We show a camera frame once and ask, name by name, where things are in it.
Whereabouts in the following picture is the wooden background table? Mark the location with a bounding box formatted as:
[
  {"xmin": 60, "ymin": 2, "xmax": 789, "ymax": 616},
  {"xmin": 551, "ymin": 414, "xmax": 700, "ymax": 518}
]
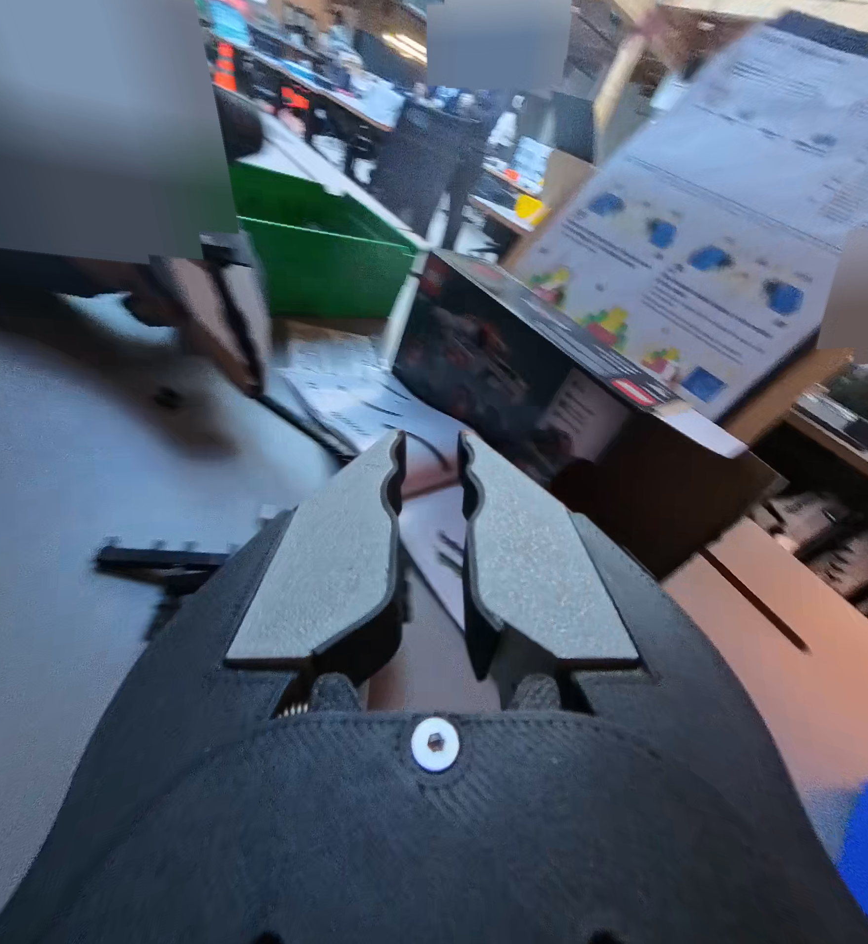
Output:
[{"xmin": 786, "ymin": 389, "xmax": 868, "ymax": 484}]

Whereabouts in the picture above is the open lego instruction booklet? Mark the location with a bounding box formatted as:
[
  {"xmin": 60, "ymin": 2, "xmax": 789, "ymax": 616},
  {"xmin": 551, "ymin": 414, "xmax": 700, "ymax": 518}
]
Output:
[{"xmin": 277, "ymin": 338, "xmax": 480, "ymax": 629}]

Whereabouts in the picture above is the green plastic bin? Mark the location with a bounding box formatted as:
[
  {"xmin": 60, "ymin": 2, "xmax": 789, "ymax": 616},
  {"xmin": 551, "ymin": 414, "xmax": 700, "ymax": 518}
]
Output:
[{"xmin": 229, "ymin": 161, "xmax": 421, "ymax": 320}]

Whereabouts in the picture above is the black moulded tray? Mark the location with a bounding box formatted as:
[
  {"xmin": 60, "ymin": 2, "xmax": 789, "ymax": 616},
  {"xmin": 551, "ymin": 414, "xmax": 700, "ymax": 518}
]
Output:
[{"xmin": 749, "ymin": 485, "xmax": 868, "ymax": 651}]

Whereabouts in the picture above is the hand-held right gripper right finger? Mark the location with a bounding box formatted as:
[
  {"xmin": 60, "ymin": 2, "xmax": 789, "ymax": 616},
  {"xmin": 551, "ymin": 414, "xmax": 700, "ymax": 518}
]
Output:
[{"xmin": 458, "ymin": 431, "xmax": 641, "ymax": 681}]

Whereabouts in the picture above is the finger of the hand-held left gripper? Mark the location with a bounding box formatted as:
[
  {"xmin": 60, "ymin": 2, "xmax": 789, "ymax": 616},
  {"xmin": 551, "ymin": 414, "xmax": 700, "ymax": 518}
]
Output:
[{"xmin": 146, "ymin": 253, "xmax": 271, "ymax": 398}]

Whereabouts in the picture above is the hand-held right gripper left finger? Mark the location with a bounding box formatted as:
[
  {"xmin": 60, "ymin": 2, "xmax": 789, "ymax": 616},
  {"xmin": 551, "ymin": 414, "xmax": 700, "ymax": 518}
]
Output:
[{"xmin": 224, "ymin": 431, "xmax": 408, "ymax": 685}]

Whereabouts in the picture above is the wooden post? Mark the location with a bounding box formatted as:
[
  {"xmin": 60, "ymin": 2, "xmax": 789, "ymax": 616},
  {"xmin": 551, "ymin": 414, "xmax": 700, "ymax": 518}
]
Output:
[{"xmin": 595, "ymin": 0, "xmax": 659, "ymax": 143}]

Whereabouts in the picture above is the printed instruction poster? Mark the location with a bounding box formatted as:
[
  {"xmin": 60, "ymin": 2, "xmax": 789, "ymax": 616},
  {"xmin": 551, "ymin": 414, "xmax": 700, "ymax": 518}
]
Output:
[{"xmin": 513, "ymin": 21, "xmax": 868, "ymax": 423}]

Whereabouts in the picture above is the black lego set box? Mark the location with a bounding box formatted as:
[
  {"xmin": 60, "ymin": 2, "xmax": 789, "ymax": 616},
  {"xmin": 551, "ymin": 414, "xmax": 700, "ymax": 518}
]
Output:
[{"xmin": 391, "ymin": 249, "xmax": 783, "ymax": 578}]

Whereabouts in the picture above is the black lego assembly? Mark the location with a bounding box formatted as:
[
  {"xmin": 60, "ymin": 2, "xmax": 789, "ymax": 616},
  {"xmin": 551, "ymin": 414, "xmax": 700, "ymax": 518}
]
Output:
[{"xmin": 93, "ymin": 505, "xmax": 296, "ymax": 640}]

